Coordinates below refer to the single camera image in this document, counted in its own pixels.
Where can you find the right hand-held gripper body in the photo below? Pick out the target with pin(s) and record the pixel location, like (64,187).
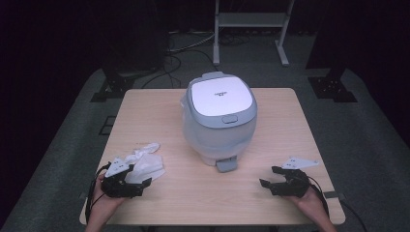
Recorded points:
(295,185)

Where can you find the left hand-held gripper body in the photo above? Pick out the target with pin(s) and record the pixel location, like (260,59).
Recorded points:
(117,185)

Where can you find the clear plastic bin liner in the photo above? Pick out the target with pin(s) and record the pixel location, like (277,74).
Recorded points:
(184,102)

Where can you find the white pedal bin grey lid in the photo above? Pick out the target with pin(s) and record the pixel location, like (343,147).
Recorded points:
(222,96)

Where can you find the person's left hand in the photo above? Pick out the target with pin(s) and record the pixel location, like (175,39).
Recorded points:
(108,204)

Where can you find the person's right hand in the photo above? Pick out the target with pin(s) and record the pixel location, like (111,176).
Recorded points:
(307,203)

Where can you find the grey tape strip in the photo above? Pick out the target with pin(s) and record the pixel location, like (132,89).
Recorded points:
(331,194)

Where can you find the dark stand base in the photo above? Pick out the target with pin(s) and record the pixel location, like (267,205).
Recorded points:
(114,87)
(333,88)

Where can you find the white metal stand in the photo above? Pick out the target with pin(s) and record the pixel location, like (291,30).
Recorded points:
(254,19)

